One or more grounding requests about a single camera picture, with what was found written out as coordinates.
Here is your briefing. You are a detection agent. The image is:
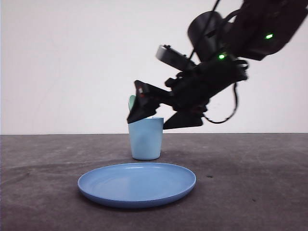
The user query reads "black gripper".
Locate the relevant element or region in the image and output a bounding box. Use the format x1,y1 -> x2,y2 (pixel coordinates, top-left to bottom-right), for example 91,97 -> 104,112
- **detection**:
127,59 -> 248,129

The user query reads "light blue plastic cup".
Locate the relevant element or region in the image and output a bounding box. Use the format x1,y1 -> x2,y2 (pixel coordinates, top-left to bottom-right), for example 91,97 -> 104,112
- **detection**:
128,117 -> 164,161

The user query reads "mint green plastic spoon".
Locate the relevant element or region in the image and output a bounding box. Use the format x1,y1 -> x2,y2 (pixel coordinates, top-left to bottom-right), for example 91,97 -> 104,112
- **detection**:
128,95 -> 136,111

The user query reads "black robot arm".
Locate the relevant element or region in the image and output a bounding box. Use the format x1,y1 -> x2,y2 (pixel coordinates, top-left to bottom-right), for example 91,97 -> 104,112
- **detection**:
127,0 -> 308,129

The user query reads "blue plastic plate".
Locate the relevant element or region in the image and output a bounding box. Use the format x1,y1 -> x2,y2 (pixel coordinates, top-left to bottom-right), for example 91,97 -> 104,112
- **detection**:
77,162 -> 196,209

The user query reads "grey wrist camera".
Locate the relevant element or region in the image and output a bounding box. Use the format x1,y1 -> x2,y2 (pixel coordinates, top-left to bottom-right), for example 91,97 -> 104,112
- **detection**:
155,45 -> 196,71

